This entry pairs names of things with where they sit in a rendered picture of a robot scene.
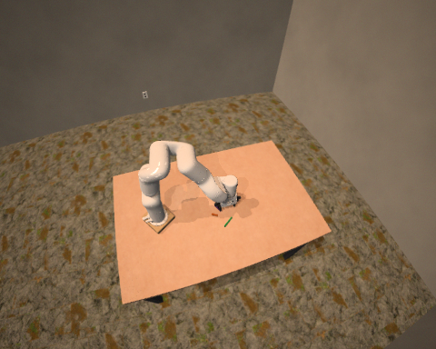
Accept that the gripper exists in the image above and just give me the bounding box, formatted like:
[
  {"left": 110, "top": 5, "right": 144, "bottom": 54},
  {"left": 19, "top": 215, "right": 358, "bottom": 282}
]
[{"left": 214, "top": 193, "right": 241, "bottom": 211}]

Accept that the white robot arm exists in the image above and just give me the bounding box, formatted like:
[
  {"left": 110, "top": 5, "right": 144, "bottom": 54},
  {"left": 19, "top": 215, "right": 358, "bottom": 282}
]
[{"left": 138, "top": 141, "right": 238, "bottom": 226}]

